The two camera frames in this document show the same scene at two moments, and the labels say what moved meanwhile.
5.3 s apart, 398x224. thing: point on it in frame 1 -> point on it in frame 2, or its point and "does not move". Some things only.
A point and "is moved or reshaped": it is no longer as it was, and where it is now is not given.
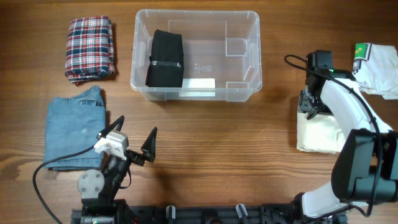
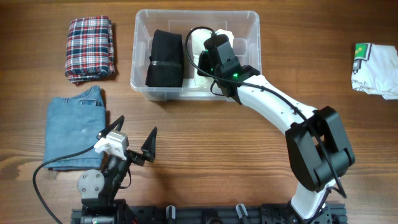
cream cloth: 321,134 is moved or reshaped
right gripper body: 307,101 -> 206,68
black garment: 166,61 does not move
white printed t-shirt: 375,68 does not move
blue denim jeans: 73,124 does not move
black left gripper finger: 149,147 does not move
